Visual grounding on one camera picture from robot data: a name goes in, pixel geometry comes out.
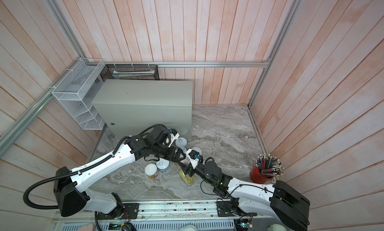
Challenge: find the grey metal cabinet box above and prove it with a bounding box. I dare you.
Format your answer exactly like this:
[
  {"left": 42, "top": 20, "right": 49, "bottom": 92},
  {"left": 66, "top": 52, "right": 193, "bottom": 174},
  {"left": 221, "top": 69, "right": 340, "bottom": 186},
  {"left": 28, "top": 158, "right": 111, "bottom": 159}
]
[{"left": 92, "top": 79, "right": 194, "bottom": 140}]

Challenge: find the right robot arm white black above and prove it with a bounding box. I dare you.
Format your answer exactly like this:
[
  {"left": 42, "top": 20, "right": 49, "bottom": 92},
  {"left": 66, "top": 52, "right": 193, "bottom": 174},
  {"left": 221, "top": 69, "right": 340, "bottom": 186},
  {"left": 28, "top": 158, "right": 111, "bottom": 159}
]
[{"left": 178, "top": 157, "right": 310, "bottom": 231}]

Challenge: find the gold rectangular sardine tin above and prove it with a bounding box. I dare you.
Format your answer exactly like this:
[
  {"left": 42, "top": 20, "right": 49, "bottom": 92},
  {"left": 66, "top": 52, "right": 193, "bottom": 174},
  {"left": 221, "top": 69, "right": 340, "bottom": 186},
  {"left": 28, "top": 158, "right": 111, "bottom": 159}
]
[{"left": 179, "top": 170, "right": 196, "bottom": 186}]

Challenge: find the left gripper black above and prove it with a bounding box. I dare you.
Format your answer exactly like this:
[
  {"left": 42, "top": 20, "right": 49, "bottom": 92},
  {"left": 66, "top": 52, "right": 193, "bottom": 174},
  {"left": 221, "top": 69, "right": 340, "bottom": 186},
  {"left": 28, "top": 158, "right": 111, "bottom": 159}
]
[{"left": 150, "top": 142, "right": 186, "bottom": 162}]

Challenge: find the amber jar white lid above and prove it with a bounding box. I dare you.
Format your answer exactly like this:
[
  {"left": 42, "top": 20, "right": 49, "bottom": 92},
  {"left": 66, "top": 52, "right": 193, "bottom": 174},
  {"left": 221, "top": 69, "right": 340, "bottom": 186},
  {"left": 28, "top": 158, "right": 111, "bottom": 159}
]
[{"left": 145, "top": 163, "right": 158, "bottom": 180}]

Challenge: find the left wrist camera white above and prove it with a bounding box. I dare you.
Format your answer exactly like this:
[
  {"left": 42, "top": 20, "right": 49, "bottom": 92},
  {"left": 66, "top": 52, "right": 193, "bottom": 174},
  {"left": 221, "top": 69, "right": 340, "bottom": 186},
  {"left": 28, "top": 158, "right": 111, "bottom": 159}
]
[{"left": 164, "top": 129, "right": 180, "bottom": 147}]

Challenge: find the orange labelled can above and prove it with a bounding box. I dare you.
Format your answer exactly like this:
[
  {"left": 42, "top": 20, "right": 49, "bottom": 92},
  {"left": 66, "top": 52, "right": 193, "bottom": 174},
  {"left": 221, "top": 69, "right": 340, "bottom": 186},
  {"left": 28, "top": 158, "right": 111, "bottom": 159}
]
[{"left": 192, "top": 147, "right": 203, "bottom": 155}]

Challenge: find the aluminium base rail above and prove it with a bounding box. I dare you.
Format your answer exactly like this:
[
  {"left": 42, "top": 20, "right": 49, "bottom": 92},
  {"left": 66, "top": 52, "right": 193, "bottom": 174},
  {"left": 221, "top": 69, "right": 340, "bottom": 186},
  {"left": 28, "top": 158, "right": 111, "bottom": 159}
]
[{"left": 51, "top": 197, "right": 301, "bottom": 224}]

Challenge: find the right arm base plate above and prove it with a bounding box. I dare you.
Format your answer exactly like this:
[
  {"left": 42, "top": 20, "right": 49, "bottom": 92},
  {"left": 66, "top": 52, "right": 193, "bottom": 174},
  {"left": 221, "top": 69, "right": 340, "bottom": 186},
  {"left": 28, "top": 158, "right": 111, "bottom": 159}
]
[{"left": 216, "top": 199, "right": 258, "bottom": 217}]

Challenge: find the teal labelled can near cabinet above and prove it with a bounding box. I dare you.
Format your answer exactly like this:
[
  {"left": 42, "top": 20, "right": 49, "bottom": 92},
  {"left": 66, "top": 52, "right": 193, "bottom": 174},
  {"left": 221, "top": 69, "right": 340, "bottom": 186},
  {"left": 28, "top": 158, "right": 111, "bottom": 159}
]
[{"left": 175, "top": 137, "right": 188, "bottom": 149}]

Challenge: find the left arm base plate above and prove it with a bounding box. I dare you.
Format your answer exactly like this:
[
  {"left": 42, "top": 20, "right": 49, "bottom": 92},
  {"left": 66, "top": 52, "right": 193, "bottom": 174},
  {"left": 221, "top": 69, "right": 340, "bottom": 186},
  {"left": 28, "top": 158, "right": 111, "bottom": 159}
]
[{"left": 97, "top": 203, "right": 140, "bottom": 220}]

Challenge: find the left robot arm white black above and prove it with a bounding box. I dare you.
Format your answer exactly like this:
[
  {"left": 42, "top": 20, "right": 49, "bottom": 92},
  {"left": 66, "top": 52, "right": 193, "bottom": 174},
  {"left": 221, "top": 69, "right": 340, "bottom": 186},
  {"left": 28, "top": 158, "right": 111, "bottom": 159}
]
[{"left": 23, "top": 124, "right": 180, "bottom": 219}]

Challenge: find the red pencil holder cup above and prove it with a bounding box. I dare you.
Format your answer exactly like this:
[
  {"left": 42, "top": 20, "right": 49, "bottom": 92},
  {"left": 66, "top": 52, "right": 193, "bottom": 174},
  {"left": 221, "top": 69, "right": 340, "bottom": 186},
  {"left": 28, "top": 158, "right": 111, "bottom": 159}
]
[{"left": 250, "top": 154, "right": 285, "bottom": 185}]

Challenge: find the black wire mesh basket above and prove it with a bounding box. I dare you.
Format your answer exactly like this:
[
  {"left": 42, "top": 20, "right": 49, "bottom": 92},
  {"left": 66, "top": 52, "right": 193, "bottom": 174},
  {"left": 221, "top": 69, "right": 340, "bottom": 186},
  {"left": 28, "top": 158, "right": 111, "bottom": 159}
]
[{"left": 100, "top": 64, "right": 160, "bottom": 81}]

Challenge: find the white wire mesh shelf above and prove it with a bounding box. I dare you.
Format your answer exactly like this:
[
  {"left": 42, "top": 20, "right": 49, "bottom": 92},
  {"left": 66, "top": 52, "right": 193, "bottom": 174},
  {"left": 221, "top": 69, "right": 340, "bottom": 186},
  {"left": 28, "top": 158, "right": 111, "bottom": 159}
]
[{"left": 52, "top": 58, "right": 105, "bottom": 130}]

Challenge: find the blue labelled can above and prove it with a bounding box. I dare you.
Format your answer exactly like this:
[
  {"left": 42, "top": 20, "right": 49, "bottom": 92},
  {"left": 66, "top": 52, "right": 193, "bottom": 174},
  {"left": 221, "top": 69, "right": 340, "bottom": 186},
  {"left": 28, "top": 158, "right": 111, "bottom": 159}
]
[{"left": 156, "top": 158, "right": 170, "bottom": 172}]

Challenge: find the pink can front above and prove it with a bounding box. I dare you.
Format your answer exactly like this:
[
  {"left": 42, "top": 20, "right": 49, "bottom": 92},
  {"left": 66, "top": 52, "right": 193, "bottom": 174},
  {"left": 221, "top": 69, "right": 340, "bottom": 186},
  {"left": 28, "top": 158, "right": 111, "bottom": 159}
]
[{"left": 179, "top": 158, "right": 190, "bottom": 165}]

